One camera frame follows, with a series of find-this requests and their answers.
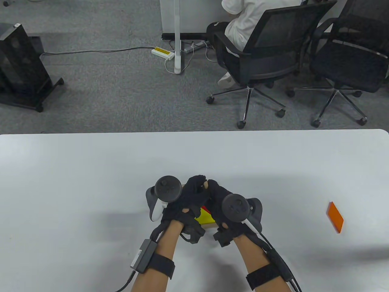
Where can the orange parallelogram tangram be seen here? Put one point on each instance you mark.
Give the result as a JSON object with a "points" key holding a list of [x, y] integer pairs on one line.
{"points": [[334, 216]]}

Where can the grey power strip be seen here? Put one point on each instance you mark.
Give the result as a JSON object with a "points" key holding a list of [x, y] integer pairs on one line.
{"points": [[194, 47]]}

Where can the black mesh office chair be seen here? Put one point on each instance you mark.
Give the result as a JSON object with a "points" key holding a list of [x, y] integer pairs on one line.
{"points": [[273, 67], [349, 67]]}

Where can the person's right hand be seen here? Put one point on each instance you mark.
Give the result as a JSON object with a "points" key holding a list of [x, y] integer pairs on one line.
{"points": [[215, 200]]}

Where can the grey right wrist module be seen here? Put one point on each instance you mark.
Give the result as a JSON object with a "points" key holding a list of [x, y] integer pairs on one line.
{"points": [[281, 264]]}

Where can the yellow triangle tangram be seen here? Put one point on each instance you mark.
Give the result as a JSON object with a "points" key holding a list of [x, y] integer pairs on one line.
{"points": [[205, 218]]}

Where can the person's left hand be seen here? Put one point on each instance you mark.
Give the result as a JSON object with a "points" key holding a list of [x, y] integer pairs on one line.
{"points": [[191, 194]]}

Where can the grey right hand controller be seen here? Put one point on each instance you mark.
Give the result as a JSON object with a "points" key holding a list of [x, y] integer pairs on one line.
{"points": [[235, 208]]}

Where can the grey left wrist module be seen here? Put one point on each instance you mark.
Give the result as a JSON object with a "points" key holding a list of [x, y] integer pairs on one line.
{"points": [[142, 255]]}

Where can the grey left hand controller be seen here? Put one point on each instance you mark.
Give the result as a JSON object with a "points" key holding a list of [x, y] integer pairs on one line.
{"points": [[167, 188]]}

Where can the person's left forearm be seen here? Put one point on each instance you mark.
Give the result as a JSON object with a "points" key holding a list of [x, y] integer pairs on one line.
{"points": [[158, 267]]}

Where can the black computer tower on stand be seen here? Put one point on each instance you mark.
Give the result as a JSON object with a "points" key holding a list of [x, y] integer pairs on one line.
{"points": [[18, 60]]}

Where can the beige triangle tangram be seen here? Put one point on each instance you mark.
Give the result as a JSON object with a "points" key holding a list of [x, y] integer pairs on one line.
{"points": [[205, 184]]}

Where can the person's right forearm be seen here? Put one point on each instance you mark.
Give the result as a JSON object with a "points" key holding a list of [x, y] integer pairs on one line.
{"points": [[252, 258]]}

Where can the black desk foot bar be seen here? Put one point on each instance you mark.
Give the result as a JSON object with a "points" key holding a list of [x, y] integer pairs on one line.
{"points": [[194, 36]]}

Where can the white and yellow power strip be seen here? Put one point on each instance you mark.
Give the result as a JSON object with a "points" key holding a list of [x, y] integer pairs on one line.
{"points": [[162, 52]]}

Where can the white desk leg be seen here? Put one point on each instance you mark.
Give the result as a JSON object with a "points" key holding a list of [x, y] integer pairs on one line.
{"points": [[177, 36]]}

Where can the grey wrist module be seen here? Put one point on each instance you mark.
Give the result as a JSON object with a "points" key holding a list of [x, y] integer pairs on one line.
{"points": [[142, 255], [281, 264]]}

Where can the grey hand controller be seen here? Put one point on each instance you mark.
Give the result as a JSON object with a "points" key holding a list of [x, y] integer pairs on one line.
{"points": [[235, 208], [167, 188]]}

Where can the white desk panel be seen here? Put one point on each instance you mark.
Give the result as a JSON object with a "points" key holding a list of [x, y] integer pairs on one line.
{"points": [[197, 15]]}

